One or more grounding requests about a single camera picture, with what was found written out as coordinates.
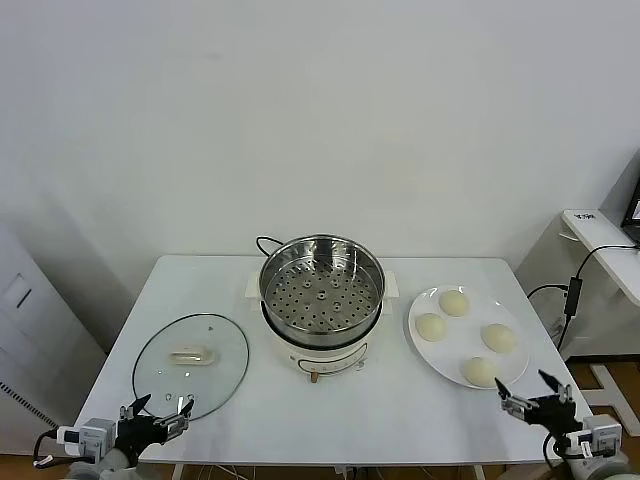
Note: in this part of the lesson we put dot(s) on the white electric cooker base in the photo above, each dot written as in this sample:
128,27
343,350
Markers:
325,357

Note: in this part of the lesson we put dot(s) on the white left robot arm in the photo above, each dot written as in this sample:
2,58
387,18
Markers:
87,470

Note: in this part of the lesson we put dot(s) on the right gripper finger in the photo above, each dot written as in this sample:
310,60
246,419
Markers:
514,404
562,392

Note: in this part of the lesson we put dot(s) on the white table leg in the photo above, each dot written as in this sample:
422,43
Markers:
479,472
178,472

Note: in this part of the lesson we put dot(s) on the white metal cabinet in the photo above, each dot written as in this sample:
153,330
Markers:
30,325

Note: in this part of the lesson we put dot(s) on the stainless steel steamer basket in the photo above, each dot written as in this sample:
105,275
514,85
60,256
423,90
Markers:
300,310

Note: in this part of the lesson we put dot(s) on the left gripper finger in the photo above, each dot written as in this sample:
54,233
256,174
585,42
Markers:
134,410
176,422

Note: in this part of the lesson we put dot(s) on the cream steamed baozi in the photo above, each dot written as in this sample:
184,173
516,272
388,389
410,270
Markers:
498,338
455,303
479,371
430,327

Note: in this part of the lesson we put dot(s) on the white round plate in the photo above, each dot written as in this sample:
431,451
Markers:
465,340

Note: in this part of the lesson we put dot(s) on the white side desk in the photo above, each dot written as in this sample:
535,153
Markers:
585,227

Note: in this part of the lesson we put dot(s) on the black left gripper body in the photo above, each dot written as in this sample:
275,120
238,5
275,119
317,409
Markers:
135,432

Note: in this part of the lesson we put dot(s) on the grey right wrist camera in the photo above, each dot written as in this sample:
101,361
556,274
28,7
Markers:
602,435

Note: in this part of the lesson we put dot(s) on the black monitor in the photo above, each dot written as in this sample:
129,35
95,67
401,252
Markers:
631,210

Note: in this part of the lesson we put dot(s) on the white wall socket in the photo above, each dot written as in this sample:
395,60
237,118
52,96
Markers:
556,327

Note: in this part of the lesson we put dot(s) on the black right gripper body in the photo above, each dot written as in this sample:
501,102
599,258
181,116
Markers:
555,417

